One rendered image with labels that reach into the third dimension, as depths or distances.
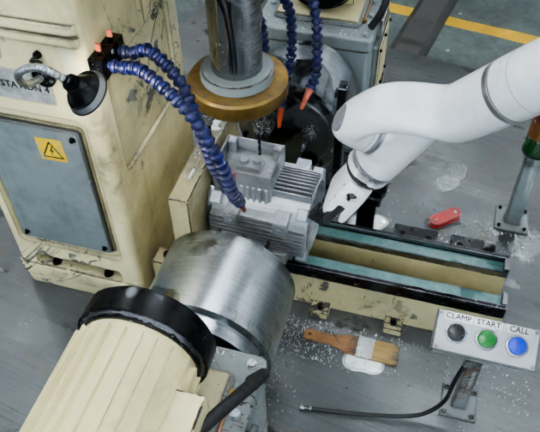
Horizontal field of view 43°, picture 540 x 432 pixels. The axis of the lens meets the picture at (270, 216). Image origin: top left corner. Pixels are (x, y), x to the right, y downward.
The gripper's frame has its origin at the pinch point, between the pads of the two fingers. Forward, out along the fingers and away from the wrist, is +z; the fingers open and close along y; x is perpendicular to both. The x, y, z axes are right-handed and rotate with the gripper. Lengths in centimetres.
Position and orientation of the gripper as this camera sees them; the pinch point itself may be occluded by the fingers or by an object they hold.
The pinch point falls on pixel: (320, 213)
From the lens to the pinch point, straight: 133.6
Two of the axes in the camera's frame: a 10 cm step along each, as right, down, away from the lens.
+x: -8.4, -5.0, -2.0
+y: 2.8, -7.1, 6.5
